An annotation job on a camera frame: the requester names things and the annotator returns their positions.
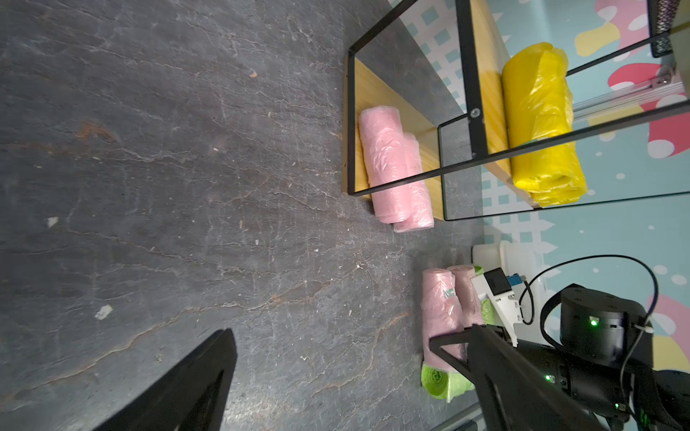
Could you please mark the black wire mesh basket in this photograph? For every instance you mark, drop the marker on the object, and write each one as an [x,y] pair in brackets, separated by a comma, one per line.
[661,15]

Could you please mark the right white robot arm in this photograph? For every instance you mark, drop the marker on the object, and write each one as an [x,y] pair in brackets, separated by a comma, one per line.
[597,376]

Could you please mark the pink trash bag roll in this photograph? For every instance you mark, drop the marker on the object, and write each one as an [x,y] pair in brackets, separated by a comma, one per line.
[421,207]
[468,298]
[441,313]
[383,143]

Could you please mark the green trash bag roll floor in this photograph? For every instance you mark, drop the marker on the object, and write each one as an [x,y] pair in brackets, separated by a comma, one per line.
[442,385]

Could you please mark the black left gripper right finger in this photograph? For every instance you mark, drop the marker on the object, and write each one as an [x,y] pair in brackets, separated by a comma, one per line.
[513,394]

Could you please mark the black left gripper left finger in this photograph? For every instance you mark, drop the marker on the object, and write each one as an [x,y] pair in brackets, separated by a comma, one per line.
[190,396]

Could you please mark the green trash bag roll right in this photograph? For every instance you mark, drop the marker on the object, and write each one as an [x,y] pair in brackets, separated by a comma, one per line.
[487,309]

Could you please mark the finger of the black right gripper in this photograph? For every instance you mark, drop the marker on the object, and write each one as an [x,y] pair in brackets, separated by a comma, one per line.
[452,348]

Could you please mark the yellow trash bag roll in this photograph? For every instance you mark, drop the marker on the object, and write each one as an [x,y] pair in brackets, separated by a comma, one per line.
[538,105]

